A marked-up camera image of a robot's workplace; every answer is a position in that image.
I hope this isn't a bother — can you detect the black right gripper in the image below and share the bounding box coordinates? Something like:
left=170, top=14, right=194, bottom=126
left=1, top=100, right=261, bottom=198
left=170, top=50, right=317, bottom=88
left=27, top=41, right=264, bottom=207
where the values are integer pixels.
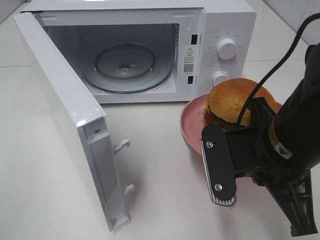
left=226, top=97, right=318, bottom=237

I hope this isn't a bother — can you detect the pink speckled plate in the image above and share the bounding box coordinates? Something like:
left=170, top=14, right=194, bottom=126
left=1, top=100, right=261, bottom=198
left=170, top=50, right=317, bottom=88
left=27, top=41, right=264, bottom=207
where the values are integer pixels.
left=179, top=92, right=285, bottom=157

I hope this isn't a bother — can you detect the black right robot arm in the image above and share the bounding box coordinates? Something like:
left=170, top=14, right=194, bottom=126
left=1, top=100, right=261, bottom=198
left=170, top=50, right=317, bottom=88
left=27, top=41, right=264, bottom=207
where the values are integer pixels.
left=227, top=45, right=320, bottom=237

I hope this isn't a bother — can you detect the white lower timer knob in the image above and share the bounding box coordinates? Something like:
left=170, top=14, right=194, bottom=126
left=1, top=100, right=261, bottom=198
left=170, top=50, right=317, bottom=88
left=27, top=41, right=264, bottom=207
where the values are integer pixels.
left=211, top=71, right=231, bottom=87

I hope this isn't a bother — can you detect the white upper power knob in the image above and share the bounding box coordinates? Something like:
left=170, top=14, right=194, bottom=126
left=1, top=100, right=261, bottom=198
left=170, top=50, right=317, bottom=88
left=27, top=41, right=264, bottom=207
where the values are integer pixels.
left=216, top=38, right=238, bottom=60

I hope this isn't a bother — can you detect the glass microwave turntable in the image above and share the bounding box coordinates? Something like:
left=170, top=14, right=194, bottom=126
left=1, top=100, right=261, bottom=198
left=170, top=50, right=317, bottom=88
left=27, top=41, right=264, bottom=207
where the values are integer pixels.
left=82, top=43, right=173, bottom=94

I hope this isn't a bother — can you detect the white microwave oven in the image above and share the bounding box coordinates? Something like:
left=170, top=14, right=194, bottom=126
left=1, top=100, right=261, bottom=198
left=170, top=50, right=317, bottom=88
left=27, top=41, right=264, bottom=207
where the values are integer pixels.
left=19, top=0, right=256, bottom=104

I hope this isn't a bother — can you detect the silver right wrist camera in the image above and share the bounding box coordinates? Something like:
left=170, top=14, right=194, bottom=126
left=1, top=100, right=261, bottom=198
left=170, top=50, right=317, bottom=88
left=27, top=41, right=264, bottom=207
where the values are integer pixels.
left=200, top=124, right=237, bottom=207

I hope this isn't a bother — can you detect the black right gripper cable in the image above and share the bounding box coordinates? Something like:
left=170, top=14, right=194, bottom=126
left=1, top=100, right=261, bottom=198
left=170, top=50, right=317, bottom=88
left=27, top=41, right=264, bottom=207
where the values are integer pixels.
left=236, top=11, right=320, bottom=128

